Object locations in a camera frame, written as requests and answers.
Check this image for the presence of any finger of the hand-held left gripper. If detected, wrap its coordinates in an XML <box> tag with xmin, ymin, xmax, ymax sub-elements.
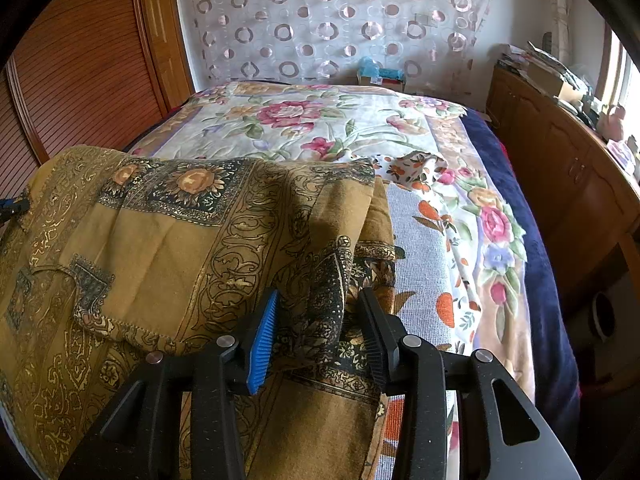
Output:
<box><xmin>0</xmin><ymin>198</ymin><xmax>31</xmax><ymax>220</ymax></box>

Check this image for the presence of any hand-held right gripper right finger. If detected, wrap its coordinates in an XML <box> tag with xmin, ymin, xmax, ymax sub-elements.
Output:
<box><xmin>357</xmin><ymin>287</ymin><xmax>583</xmax><ymax>480</ymax></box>

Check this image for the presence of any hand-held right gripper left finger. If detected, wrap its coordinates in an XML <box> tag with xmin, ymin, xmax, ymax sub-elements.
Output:
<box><xmin>60</xmin><ymin>288</ymin><xmax>281</xmax><ymax>480</ymax></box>

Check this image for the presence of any brown patterned garment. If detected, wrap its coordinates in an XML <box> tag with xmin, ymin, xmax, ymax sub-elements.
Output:
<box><xmin>0</xmin><ymin>146</ymin><xmax>398</xmax><ymax>480</ymax></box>

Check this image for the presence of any orange fruit print cloth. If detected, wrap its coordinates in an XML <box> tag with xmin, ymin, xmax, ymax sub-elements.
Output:
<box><xmin>372</xmin><ymin>152</ymin><xmax>483</xmax><ymax>480</ymax></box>

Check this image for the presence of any wooden slatted wardrobe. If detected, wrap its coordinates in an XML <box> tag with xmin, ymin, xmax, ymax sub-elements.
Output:
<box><xmin>0</xmin><ymin>0</ymin><xmax>196</xmax><ymax>201</ymax></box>

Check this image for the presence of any navy blue blanket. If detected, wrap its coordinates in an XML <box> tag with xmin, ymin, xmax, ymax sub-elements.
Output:
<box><xmin>460</xmin><ymin>110</ymin><xmax>581</xmax><ymax>441</ymax></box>

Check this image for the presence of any floral quilt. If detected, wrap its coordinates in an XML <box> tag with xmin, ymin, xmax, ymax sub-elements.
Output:
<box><xmin>125</xmin><ymin>81</ymin><xmax>536</xmax><ymax>406</ymax></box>

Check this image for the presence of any black waste bin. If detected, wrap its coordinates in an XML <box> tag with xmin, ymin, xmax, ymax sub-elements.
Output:
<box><xmin>590</xmin><ymin>290</ymin><xmax>618</xmax><ymax>341</ymax></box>

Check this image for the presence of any small cardboard box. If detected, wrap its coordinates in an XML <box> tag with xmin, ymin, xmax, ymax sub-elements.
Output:
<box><xmin>356</xmin><ymin>74</ymin><xmax>405</xmax><ymax>92</ymax></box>

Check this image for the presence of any long wooden cabinet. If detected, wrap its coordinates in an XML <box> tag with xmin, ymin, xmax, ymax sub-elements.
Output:
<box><xmin>487</xmin><ymin>65</ymin><xmax>640</xmax><ymax>396</ymax></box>

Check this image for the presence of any blue plastic bag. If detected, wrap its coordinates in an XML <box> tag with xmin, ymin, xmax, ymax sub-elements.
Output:
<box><xmin>357</xmin><ymin>56</ymin><xmax>406</xmax><ymax>81</ymax></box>

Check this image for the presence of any pink tissue box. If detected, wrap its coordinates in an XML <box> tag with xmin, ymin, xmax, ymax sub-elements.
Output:
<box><xmin>605</xmin><ymin>140</ymin><xmax>633</xmax><ymax>171</ymax></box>

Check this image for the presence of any open cardboard box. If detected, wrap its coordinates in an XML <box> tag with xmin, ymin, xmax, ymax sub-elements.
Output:
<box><xmin>527</xmin><ymin>62</ymin><xmax>581</xmax><ymax>103</ymax></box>

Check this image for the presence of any stack of books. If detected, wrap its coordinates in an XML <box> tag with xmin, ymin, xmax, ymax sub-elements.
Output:
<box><xmin>497</xmin><ymin>42</ymin><xmax>531</xmax><ymax>73</ymax></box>

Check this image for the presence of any circle patterned sheer curtain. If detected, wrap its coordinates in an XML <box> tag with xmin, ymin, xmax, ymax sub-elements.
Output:
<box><xmin>172</xmin><ymin>0</ymin><xmax>493</xmax><ymax>96</ymax></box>

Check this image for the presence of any pink bottle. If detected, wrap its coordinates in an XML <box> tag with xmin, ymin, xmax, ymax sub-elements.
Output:
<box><xmin>602</xmin><ymin>104</ymin><xmax>628</xmax><ymax>141</ymax></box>

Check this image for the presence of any pile of papers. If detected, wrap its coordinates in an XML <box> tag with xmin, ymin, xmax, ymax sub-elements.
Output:
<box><xmin>525</xmin><ymin>40</ymin><xmax>586</xmax><ymax>81</ymax></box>

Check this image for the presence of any window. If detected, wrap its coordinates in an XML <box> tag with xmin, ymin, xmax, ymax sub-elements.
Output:
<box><xmin>595</xmin><ymin>25</ymin><xmax>640</xmax><ymax>121</ymax></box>

